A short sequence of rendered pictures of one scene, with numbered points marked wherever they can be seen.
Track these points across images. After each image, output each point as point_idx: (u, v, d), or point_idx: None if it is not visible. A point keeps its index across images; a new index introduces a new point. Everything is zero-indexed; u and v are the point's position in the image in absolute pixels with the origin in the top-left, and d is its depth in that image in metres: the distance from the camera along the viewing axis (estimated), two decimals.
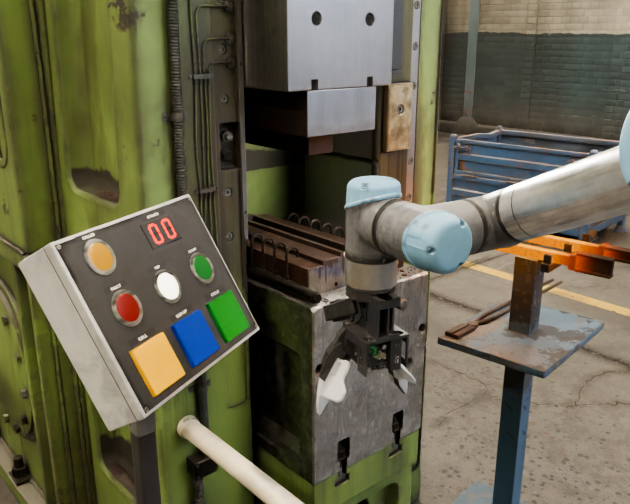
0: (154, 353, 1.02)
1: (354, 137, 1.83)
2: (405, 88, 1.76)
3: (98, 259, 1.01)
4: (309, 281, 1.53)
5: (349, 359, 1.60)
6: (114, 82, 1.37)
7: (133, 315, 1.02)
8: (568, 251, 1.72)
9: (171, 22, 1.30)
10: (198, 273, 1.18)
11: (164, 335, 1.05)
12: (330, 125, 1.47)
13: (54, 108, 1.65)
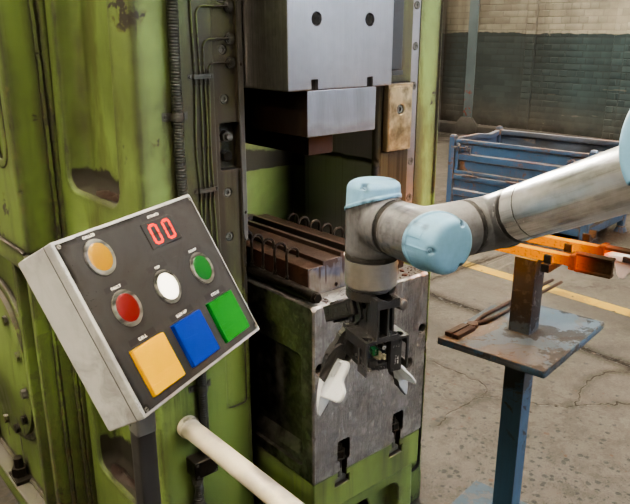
0: (154, 353, 1.02)
1: (354, 137, 1.83)
2: (405, 88, 1.76)
3: (98, 259, 1.01)
4: (309, 281, 1.53)
5: (349, 359, 1.60)
6: (114, 82, 1.37)
7: (133, 315, 1.02)
8: (568, 251, 1.72)
9: (171, 22, 1.30)
10: (198, 273, 1.18)
11: (164, 335, 1.05)
12: (330, 125, 1.47)
13: (54, 108, 1.65)
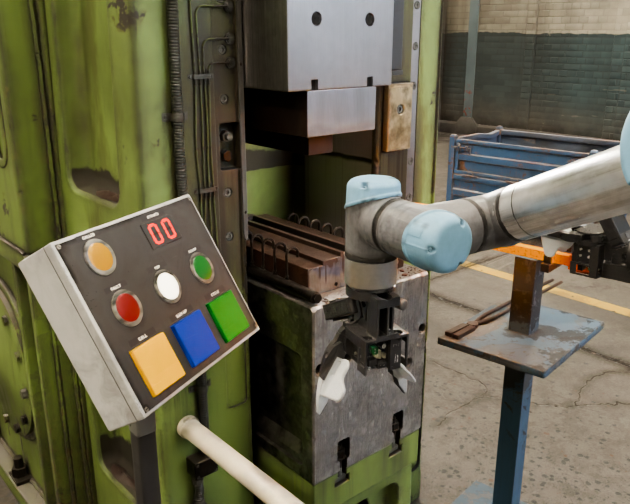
0: (154, 353, 1.02)
1: (354, 137, 1.83)
2: (405, 88, 1.76)
3: (98, 259, 1.01)
4: (309, 281, 1.53)
5: (349, 359, 1.60)
6: (114, 82, 1.37)
7: (133, 315, 1.02)
8: (568, 251, 1.72)
9: (171, 22, 1.30)
10: (198, 273, 1.18)
11: (164, 335, 1.05)
12: (330, 125, 1.47)
13: (54, 108, 1.65)
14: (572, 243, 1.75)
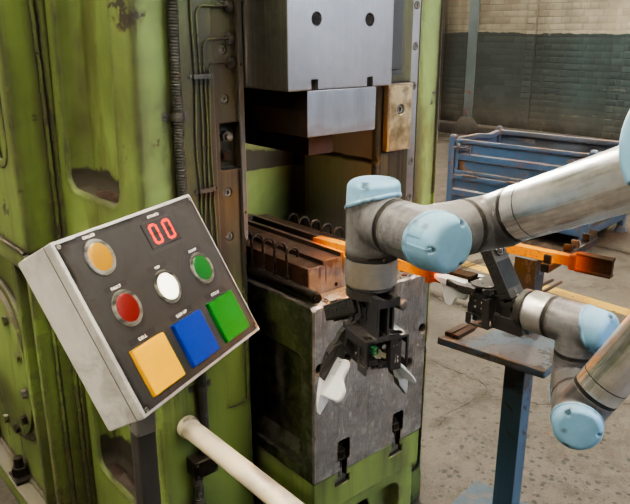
0: (154, 353, 1.02)
1: (354, 137, 1.83)
2: (405, 88, 1.76)
3: (98, 259, 1.01)
4: (309, 281, 1.53)
5: (349, 359, 1.60)
6: (114, 82, 1.37)
7: (133, 315, 1.02)
8: (568, 251, 1.72)
9: (171, 22, 1.30)
10: (198, 273, 1.18)
11: (164, 335, 1.05)
12: (330, 125, 1.47)
13: (54, 108, 1.65)
14: (572, 243, 1.75)
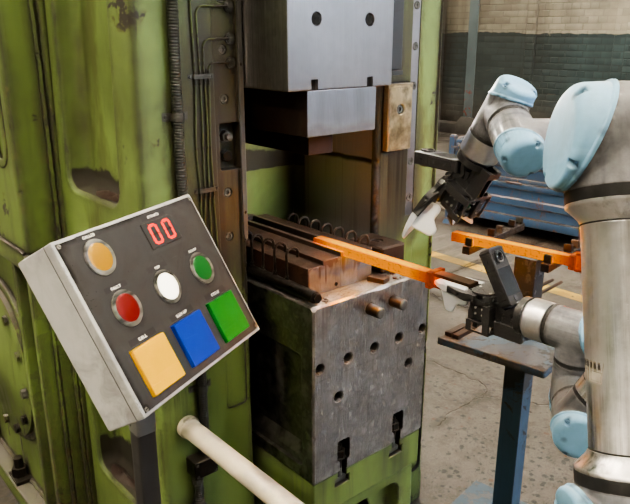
0: (154, 353, 1.02)
1: (354, 137, 1.83)
2: (405, 88, 1.76)
3: (98, 259, 1.01)
4: (309, 281, 1.53)
5: (349, 359, 1.60)
6: (114, 82, 1.37)
7: (133, 315, 1.02)
8: (568, 251, 1.72)
9: (171, 22, 1.30)
10: (198, 273, 1.18)
11: (164, 335, 1.05)
12: (330, 125, 1.47)
13: (54, 108, 1.65)
14: (572, 243, 1.75)
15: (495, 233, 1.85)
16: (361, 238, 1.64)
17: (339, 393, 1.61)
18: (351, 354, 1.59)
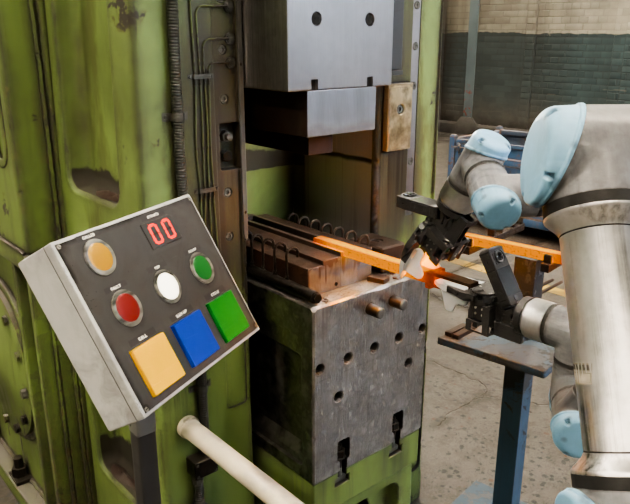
0: (154, 353, 1.02)
1: (354, 137, 1.83)
2: (405, 88, 1.76)
3: (98, 259, 1.01)
4: (309, 281, 1.53)
5: (349, 359, 1.60)
6: (114, 82, 1.37)
7: (133, 315, 1.02)
8: None
9: (171, 22, 1.30)
10: (198, 273, 1.18)
11: (164, 335, 1.05)
12: (330, 125, 1.47)
13: (54, 108, 1.65)
14: None
15: (495, 233, 1.85)
16: (361, 238, 1.64)
17: (339, 393, 1.61)
18: (351, 354, 1.59)
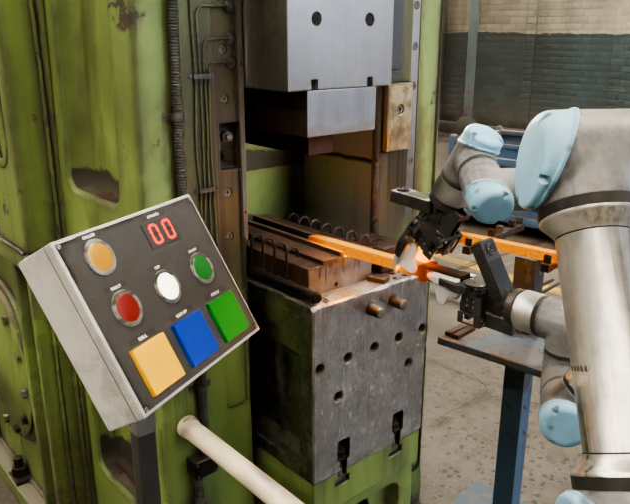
0: (154, 353, 1.02)
1: (354, 137, 1.83)
2: (405, 88, 1.76)
3: (98, 259, 1.01)
4: (309, 281, 1.53)
5: (349, 359, 1.60)
6: (114, 82, 1.37)
7: (133, 315, 1.02)
8: None
9: (171, 22, 1.30)
10: (198, 273, 1.18)
11: (164, 335, 1.05)
12: (330, 125, 1.47)
13: (54, 108, 1.65)
14: None
15: (495, 233, 1.85)
16: (361, 238, 1.64)
17: (339, 393, 1.61)
18: (351, 354, 1.59)
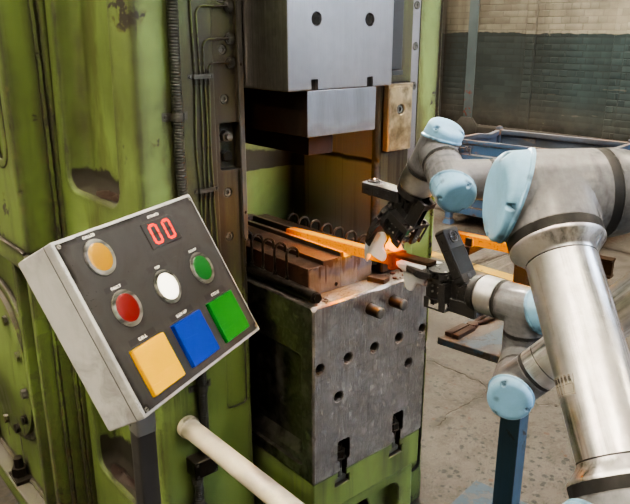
0: (154, 353, 1.02)
1: (354, 137, 1.83)
2: (405, 88, 1.76)
3: (98, 259, 1.01)
4: (309, 281, 1.53)
5: (349, 359, 1.60)
6: (114, 82, 1.37)
7: (133, 315, 1.02)
8: None
9: (171, 22, 1.30)
10: (198, 273, 1.18)
11: (164, 335, 1.05)
12: (330, 125, 1.47)
13: (54, 108, 1.65)
14: None
15: None
16: (361, 238, 1.64)
17: (339, 393, 1.61)
18: (351, 354, 1.59)
